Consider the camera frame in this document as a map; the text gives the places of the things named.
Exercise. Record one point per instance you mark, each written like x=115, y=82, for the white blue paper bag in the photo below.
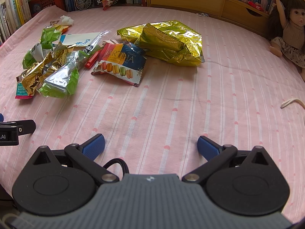
x=80, y=40

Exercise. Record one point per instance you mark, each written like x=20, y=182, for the small red snack packet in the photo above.
x=107, y=4

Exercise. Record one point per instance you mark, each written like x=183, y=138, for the macaron snack wrapper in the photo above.
x=125, y=61

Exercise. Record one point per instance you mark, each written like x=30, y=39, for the teal red snack wrapper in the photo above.
x=21, y=92

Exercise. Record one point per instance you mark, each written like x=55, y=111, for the white crumpled tissue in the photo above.
x=65, y=21

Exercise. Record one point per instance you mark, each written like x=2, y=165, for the green crumpled wrapper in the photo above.
x=39, y=51

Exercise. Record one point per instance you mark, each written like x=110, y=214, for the green silver foil wrapper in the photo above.
x=63, y=82

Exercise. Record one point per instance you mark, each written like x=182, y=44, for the red plastic crate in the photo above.
x=37, y=5

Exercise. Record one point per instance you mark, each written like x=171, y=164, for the left row of books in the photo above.
x=14, y=14

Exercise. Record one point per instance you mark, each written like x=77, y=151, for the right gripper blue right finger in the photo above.
x=217, y=157

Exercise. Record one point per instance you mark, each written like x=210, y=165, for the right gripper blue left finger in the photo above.
x=83, y=156

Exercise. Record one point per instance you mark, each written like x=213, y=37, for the large gold foil bag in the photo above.
x=170, y=41

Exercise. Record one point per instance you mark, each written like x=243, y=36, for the doll with brown hair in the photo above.
x=286, y=31

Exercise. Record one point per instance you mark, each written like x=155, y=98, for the gold foil wrapper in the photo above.
x=33, y=77

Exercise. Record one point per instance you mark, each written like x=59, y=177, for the clear plastic wrapper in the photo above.
x=94, y=45

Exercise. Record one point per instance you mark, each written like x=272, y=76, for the wooden drawer organizer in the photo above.
x=232, y=11

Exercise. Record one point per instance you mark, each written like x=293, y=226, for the pink striped tablecloth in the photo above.
x=234, y=97

